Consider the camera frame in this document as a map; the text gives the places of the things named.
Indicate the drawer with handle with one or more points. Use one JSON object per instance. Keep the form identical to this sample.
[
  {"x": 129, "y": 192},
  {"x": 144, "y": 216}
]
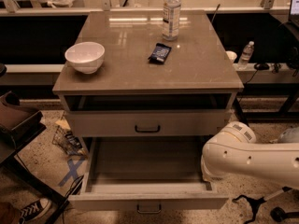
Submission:
[
  {"x": 137, "y": 123},
  {"x": 146, "y": 175}
]

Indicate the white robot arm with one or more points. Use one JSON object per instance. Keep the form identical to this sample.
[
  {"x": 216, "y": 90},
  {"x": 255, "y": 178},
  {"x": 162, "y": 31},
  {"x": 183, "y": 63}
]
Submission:
[{"x": 233, "y": 150}]

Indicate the grey drawer cabinet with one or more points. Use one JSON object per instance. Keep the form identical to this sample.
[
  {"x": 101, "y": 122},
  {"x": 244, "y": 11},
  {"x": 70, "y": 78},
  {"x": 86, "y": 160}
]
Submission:
[{"x": 197, "y": 74}]

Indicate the dark blue snack packet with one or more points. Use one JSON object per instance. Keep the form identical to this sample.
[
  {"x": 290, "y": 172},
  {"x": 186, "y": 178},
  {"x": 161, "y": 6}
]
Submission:
[{"x": 160, "y": 53}]

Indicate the white bowl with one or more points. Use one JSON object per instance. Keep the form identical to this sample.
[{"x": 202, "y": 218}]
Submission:
[{"x": 86, "y": 57}]

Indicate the white paper cup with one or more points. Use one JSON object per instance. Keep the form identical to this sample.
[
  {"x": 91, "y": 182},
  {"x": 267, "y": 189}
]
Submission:
[{"x": 231, "y": 55}]

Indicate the large clear water bottle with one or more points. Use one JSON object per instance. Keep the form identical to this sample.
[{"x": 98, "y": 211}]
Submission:
[{"x": 171, "y": 14}]

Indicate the small water bottle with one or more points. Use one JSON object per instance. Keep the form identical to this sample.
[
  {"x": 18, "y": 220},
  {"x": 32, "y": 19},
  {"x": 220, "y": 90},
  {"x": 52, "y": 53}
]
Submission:
[{"x": 245, "y": 56}]

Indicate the black computer mouse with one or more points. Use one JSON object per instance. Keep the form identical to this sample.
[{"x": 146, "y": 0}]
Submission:
[{"x": 261, "y": 66}]

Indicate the black side table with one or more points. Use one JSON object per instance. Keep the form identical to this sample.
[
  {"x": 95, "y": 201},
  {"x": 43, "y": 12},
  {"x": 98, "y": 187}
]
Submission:
[{"x": 19, "y": 126}]

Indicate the black and white sneaker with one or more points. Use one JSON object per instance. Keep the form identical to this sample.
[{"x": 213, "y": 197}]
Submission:
[{"x": 35, "y": 210}]

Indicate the black chair base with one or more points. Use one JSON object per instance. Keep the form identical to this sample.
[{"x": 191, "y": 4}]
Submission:
[{"x": 278, "y": 214}]

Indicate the wire basket on floor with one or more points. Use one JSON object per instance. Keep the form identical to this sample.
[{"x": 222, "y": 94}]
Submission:
[{"x": 67, "y": 142}]

